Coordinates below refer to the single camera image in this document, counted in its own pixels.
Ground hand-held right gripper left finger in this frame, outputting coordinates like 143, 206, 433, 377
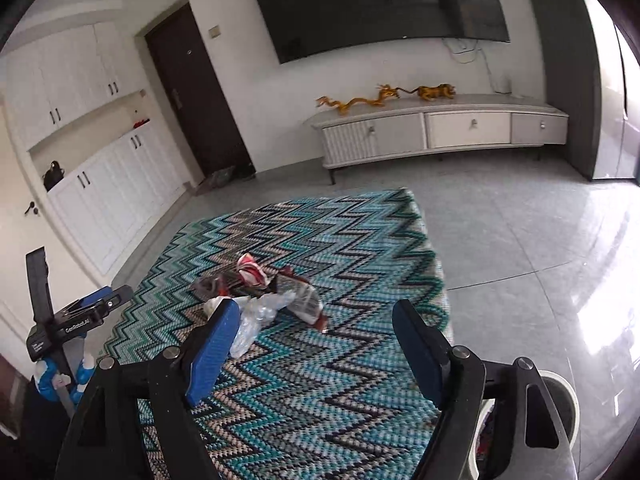
54, 299, 242, 480

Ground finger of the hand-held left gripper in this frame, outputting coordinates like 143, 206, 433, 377
65, 285, 135, 322

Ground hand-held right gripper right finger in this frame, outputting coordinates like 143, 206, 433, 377
391, 299, 576, 480

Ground clear plastic wrapper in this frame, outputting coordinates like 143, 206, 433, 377
202, 290, 297, 359

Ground dark grey foil wrapper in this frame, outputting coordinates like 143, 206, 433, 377
190, 270, 238, 297

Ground red and white wrapper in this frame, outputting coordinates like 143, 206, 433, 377
235, 253, 274, 289

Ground brown printed snack packet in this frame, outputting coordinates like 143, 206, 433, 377
272, 267, 329, 334

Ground white trash bin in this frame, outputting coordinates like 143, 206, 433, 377
475, 370, 582, 480

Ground person's left hand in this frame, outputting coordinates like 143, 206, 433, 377
34, 347, 97, 405

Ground zigzag patterned blanket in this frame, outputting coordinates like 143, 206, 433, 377
97, 187, 454, 480

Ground black bag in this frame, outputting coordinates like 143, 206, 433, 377
42, 160, 66, 192

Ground white television cabinet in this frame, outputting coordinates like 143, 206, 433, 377
306, 93, 570, 185

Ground dark brown door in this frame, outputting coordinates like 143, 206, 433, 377
144, 2, 254, 184

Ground golden dragon figurine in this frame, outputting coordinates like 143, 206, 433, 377
315, 85, 402, 115

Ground golden tiger figurine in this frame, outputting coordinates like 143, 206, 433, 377
412, 83, 457, 102

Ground glass sliding door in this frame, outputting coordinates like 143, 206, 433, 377
592, 5, 640, 184

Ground white wall cabinets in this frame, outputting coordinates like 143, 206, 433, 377
0, 22, 191, 277

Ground black television cables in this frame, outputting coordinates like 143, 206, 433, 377
442, 37, 506, 94

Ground black wall television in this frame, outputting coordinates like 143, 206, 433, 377
242, 0, 511, 65

